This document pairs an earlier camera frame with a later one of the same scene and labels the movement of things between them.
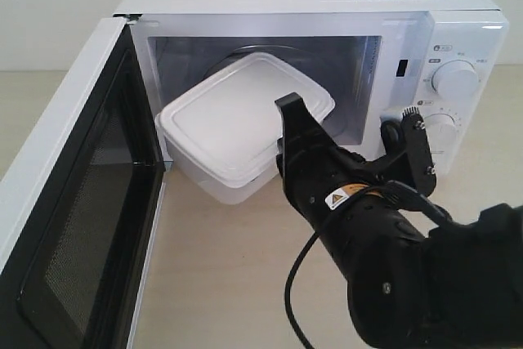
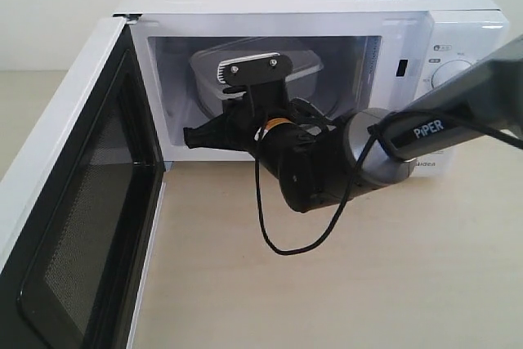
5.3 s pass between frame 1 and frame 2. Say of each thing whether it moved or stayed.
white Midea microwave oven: stayed
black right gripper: moved
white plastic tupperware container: moved
